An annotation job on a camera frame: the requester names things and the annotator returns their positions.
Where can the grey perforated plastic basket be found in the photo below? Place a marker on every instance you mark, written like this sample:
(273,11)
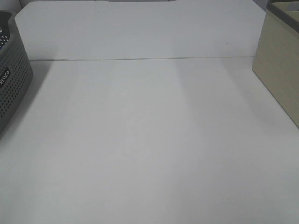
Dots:
(15,69)

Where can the beige storage box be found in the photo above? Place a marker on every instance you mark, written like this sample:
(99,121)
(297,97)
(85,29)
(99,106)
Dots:
(276,62)

